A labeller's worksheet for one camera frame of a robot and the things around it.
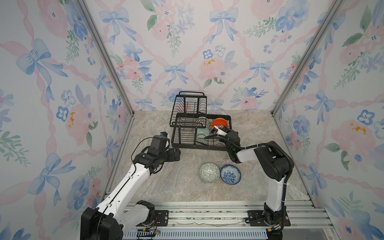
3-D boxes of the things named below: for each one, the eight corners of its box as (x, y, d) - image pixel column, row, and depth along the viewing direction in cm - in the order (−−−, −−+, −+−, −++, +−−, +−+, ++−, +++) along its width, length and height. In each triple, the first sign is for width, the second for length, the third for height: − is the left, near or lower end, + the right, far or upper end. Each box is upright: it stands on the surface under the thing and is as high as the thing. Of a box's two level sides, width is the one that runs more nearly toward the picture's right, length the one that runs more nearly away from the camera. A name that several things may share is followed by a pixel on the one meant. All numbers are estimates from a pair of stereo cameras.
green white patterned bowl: (199, 182, 87) (200, 179, 84) (199, 166, 94) (199, 162, 90) (219, 182, 88) (220, 179, 84) (217, 166, 94) (218, 162, 90)
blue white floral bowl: (221, 184, 86) (222, 182, 83) (219, 167, 93) (220, 164, 89) (240, 184, 86) (242, 182, 83) (237, 167, 93) (239, 164, 89)
